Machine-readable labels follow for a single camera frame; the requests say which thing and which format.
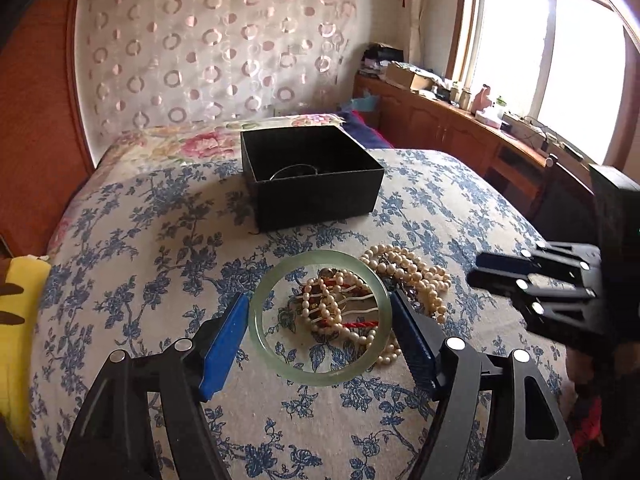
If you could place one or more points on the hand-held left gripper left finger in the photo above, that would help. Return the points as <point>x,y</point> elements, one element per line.
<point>225,345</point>

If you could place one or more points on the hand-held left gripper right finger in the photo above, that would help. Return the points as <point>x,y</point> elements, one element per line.
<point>415,340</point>

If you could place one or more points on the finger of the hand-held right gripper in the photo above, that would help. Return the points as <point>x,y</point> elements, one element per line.
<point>500,292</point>
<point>502,263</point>

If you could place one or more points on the pale green jade bangle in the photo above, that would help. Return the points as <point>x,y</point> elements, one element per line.
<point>320,379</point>

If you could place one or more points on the black cardboard box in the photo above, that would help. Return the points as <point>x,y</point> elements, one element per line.
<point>310,202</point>

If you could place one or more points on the blue floral bedsheet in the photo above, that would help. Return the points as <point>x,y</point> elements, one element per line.
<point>150,240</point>

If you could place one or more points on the white tissue box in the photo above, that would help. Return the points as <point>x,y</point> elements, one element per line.
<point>489,120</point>

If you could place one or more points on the wooden window cabinet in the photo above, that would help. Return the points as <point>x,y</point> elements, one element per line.
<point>440,125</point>

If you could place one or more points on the red blanket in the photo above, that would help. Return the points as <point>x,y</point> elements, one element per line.
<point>589,422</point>

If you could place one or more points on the pink figurine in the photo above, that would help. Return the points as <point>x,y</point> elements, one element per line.
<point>482,99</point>

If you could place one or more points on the group of small bottles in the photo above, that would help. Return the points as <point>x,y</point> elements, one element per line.
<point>461,95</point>

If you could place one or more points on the dark bangle inside box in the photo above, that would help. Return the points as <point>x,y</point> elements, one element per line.
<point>279,173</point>

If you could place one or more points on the wood-framed window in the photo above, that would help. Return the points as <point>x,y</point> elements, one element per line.
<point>575,60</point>

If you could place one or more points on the navy blue blanket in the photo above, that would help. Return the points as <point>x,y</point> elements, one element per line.
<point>367,132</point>

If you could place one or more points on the pink floral blanket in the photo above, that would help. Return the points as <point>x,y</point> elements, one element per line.
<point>200,142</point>

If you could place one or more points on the yellow plush cushion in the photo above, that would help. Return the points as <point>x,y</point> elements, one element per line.
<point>20,360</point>

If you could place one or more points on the brown cardboard box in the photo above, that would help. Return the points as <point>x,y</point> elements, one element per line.
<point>407,76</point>

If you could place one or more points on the light blue paper bag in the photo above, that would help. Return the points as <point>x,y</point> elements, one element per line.
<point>362,104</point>

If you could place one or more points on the pile of dark bags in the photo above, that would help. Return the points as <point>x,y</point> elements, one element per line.
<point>382,57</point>

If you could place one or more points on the patterned window curtain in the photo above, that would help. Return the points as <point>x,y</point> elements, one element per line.
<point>417,15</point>

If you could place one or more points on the circle-patterned sheer curtain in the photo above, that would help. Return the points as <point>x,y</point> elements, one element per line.
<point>200,60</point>

